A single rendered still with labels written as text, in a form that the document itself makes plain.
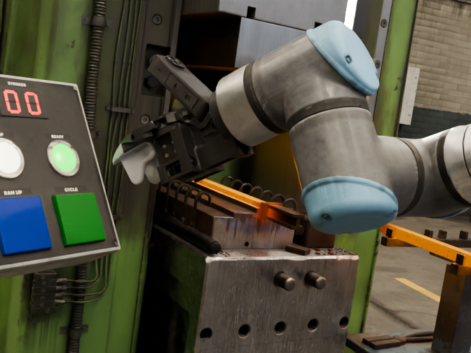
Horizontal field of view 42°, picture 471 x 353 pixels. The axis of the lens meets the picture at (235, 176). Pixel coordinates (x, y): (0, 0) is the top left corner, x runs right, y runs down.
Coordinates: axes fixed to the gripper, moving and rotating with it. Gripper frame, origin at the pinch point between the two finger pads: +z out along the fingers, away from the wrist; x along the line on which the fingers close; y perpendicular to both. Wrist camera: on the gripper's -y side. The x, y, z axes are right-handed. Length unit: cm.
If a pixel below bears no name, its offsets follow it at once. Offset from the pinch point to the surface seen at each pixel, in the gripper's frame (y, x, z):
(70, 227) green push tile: 7.1, -2.6, 10.4
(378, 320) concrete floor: 67, 299, 108
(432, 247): 26, 71, -14
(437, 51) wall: -200, 788, 124
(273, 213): 10.2, 44.8, 5.8
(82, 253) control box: 11.0, -1.0, 11.2
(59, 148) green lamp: -5.1, -0.6, 10.8
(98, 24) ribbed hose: -31.2, 19.1, 14.4
